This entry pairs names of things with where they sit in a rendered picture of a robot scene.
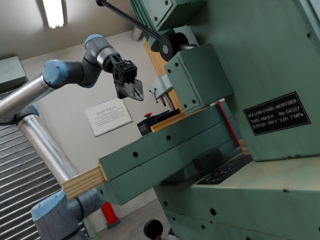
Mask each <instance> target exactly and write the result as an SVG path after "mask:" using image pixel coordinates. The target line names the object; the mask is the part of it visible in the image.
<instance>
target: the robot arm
mask: <svg viewBox="0 0 320 240"><path fill-rule="evenodd" d="M84 46H85V50H86V52H85V55H84V57H83V59H82V61H81V62H80V61H66V60H49V61H47V62H46V63H45V64H44V66H43V69H42V73H40V74H39V75H37V76H36V77H34V78H33V79H31V80H30V81H28V82H27V83H25V84H24V85H23V86H21V87H20V88H18V89H17V90H15V91H14V92H13V93H11V94H10V95H9V96H7V97H5V98H4V99H3V100H0V126H8V125H13V124H16V125H17V127H18V128H19V129H20V130H21V132H22V133H23V134H24V136H25V137H26V139H27V140H28V141H29V143H30V144H31V146H32V147H33V148H34V150H35V151H36V152H37V154H38V155H39V157H40V158H41V159H42V161H43V162H44V164H45V165H46V166H47V168H48V169H49V171H50V172H51V173H52V175H53V176H54V178H55V179H56V181H57V182H58V183H59V185H60V186H61V187H62V185H61V183H63V182H65V181H67V180H69V179H72V178H74V177H76V176H78V175H80V174H81V173H80V172H79V171H78V169H77V168H76V167H75V165H74V164H73V163H72V161H71V160H70V159H69V157H68V156H67V154H66V153H65V152H64V150H63V149H62V148H61V147H60V145H59V144H58V143H57V142H56V140H55V139H54V137H53V136H52V135H51V133H50V132H49V131H48V129H47V128H46V127H45V125H44V124H43V123H42V121H41V120H40V119H39V115H40V113H39V112H38V108H37V106H36V105H35V104H34V103H35V102H37V101H38V100H40V99H42V98H43V97H45V96H47V95H48V94H50V93H52V92H53V91H55V90H57V89H59V88H61V87H63V86H65V85H66V84H77V85H79V86H81V87H83V88H92V87H93V86H94V85H95V83H96V82H97V80H98V77H99V75H100V73H101V71H102V70H104V71H105V72H107V73H112V75H113V79H114V84H115V88H116V92H117V96H118V99H123V98H126V97H129V98H131V99H134V100H138V101H144V93H143V88H142V81H141V80H137V79H135V77H136V76H137V68H138V67H137V66H136V65H135V64H134V63H133V62H132V61H131V60H122V57H121V55H120V54H119V53H118V52H117V51H116V50H115V49H114V48H113V47H112V46H111V45H110V44H109V43H108V41H107V40H106V39H105V38H104V37H103V36H101V35H99V34H93V35H90V36H89V37H88V38H87V39H86V40H85V43H84ZM125 62H126V63H125ZM104 203H105V201H103V200H101V199H100V198H99V195H98V193H97V191H96V189H95V187H94V188H92V189H90V190H88V191H87V192H85V193H83V194H81V195H79V196H77V197H75V198H73V199H71V200H68V198H67V196H66V194H65V192H64V189H63V187H62V190H61V191H59V192H57V193H55V194H53V195H51V196H50V197H48V198H46V199H45V200H43V201H41V202H40V203H38V204H36V205H35V206H34V207H32V209H31V214H32V217H33V221H34V223H35V225H36V228H37V230H38V233H39V235H40V237H41V240H90V238H89V237H88V236H87V235H85V234H84V233H83V232H82V231H81V229H80V226H79V224H78V223H79V222H81V221H82V220H83V219H85V218H86V217H88V216H89V215H91V214H92V213H94V212H95V211H97V210H98V209H99V208H100V207H101V206H103V204H104Z"/></svg>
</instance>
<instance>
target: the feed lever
mask: <svg viewBox="0 0 320 240"><path fill-rule="evenodd" d="M95 1H96V3H97V5H98V6H101V7H103V6H106V7H107V8H109V9H110V10H112V11H113V12H115V13H117V14H118V15H120V16H121V17H123V18H124V19H126V20H127V21H129V22H130V23H132V24H133V25H135V26H136V27H138V28H139V29H141V30H143V31H144V32H146V33H147V34H149V35H150V36H152V37H153V38H155V39H156V40H158V41H159V52H160V55H161V57H162V58H163V59H164V60H165V61H167V62H169V61H170V60H171V59H172V58H173V57H174V56H175V55H176V54H177V53H178V52H179V51H182V50H187V49H190V48H194V47H197V45H196V44H189V42H188V39H187V37H186V36H185V35H184V34H183V33H181V32H178V33H173V34H170V35H165V36H161V35H159V34H158V33H156V32H154V31H153V30H151V29H150V28H148V27H146V26H145V25H143V24H142V23H140V22H138V21H137V20H135V19H134V18H132V17H131V16H129V15H127V14H126V13H124V12H123V11H121V10H119V9H117V8H116V7H114V6H113V5H111V4H110V3H108V2H106V0H95Z"/></svg>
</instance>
